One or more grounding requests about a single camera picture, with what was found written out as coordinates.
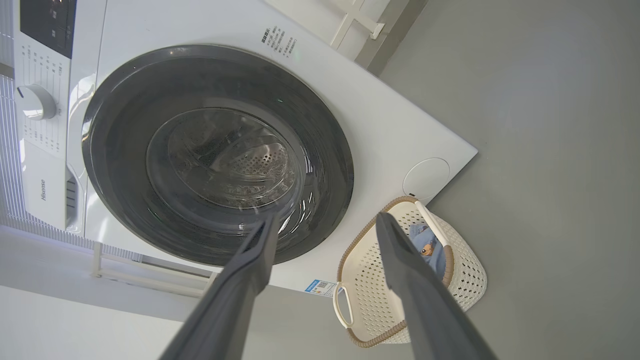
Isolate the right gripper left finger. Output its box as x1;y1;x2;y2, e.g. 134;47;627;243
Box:
159;212;281;360

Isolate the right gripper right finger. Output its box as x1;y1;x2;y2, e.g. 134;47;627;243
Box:
375;212;499;360

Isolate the blue patterned cloth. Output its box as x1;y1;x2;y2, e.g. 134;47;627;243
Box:
409;223;448;280

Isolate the dark grey round washer door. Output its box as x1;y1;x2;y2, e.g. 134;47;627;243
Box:
81;44;355;267

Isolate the stainless steel washing machine drum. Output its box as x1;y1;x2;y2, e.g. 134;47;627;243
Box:
167;109;302;209

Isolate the white front-load washing machine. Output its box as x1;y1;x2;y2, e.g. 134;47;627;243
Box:
12;0;478;297

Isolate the white washing machine dial knob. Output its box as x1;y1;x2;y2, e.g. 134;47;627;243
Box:
16;84;57;121

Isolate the dark washing machine display panel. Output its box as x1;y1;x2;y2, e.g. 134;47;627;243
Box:
20;0;78;60

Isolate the cream perforated laundry basket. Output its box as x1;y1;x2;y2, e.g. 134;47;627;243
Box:
332;196;488;349

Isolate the blue energy label sticker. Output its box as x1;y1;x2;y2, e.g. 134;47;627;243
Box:
304;278;337;298

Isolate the round white filter cover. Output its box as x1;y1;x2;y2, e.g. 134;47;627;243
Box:
402;157;451;201

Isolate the white Hisense detergent drawer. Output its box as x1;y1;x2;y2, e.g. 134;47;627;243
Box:
22;140;69;231

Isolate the white frame rail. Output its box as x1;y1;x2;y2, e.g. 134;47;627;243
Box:
330;0;386;49

